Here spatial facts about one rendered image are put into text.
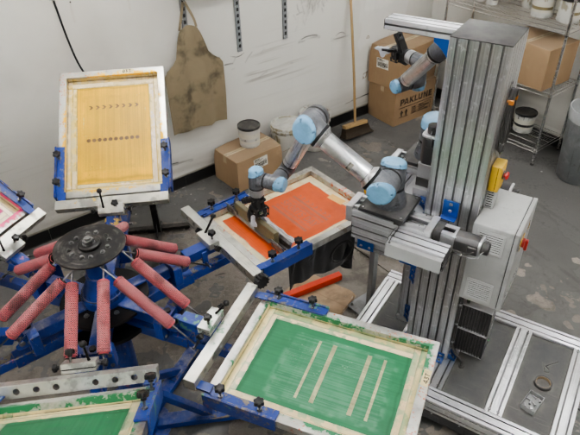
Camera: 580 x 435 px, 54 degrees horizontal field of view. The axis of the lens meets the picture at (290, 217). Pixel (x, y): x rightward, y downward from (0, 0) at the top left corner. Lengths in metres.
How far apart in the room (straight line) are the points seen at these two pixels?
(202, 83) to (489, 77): 2.88
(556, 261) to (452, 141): 2.21
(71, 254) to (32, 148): 2.11
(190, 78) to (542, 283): 3.08
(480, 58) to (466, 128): 0.31
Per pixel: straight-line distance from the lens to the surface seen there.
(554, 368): 3.60
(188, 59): 4.74
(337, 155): 2.47
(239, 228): 3.06
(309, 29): 5.45
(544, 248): 4.74
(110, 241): 2.53
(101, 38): 4.44
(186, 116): 4.85
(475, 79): 2.47
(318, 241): 2.89
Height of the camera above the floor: 2.81
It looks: 37 degrees down
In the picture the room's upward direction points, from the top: 2 degrees counter-clockwise
